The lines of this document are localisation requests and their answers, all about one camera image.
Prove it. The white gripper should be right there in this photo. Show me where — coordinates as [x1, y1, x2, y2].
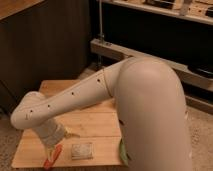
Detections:
[37, 122, 80, 162]

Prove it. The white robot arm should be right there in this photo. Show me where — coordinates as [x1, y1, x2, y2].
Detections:
[11, 57, 193, 171]

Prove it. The white sponge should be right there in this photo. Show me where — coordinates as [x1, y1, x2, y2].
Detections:
[71, 143, 93, 160]

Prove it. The orange carrot toy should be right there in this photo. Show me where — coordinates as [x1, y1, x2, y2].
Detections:
[43, 144, 62, 170]

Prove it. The dark wooden cabinet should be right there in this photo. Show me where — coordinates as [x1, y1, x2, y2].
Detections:
[0, 0, 91, 113]

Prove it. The vertical metal pole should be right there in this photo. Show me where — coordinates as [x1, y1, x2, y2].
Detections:
[99, 0, 104, 42]

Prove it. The upper shelf with clutter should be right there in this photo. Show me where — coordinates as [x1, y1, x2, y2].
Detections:
[102, 0, 213, 26]

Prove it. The metal beam rail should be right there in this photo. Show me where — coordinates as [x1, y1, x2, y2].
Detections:
[90, 39, 213, 92]

